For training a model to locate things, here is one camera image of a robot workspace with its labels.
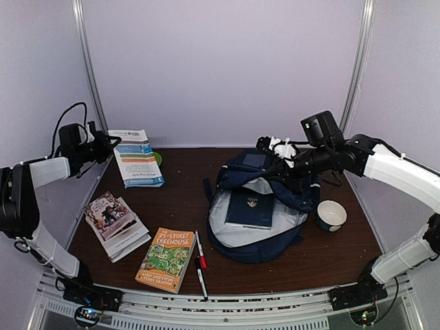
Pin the left aluminium frame post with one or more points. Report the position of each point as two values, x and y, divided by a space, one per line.
79 19

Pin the aluminium front rail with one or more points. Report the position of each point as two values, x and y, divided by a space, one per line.
305 309

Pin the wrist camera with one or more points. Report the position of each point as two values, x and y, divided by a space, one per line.
283 149
90 129

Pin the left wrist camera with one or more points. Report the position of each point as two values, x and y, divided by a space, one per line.
90 129

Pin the green plate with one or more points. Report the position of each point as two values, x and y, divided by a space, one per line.
158 158

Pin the white coffee cover book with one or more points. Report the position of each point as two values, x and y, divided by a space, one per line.
119 246

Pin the navy blue backpack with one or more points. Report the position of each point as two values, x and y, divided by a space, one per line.
291 208

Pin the illustrated pink cover book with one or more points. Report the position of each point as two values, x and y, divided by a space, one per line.
107 215

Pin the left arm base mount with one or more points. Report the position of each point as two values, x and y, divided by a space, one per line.
92 303

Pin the Penguin young readers book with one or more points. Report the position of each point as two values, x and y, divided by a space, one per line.
136 160

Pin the red capped marker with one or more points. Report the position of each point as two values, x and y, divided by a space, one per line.
202 258

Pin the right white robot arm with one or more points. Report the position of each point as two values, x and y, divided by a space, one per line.
401 196

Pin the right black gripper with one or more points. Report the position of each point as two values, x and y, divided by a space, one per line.
282 172

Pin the black capped marker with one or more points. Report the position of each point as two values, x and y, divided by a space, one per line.
201 278

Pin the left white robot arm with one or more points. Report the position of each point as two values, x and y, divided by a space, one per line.
20 215

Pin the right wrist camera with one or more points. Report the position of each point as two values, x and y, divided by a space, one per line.
283 149

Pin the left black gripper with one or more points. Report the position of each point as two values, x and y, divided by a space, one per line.
105 148

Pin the orange Treehouse book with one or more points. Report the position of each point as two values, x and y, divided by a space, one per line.
167 260

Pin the aluminium frame post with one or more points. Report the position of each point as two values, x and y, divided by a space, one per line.
359 66
79 19

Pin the right aluminium frame post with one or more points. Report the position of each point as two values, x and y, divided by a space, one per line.
359 66

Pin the white teal bowl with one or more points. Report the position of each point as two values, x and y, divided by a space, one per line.
330 216

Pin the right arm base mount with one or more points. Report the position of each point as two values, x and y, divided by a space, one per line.
360 300

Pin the navy blue notebook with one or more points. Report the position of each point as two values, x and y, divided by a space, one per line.
249 209

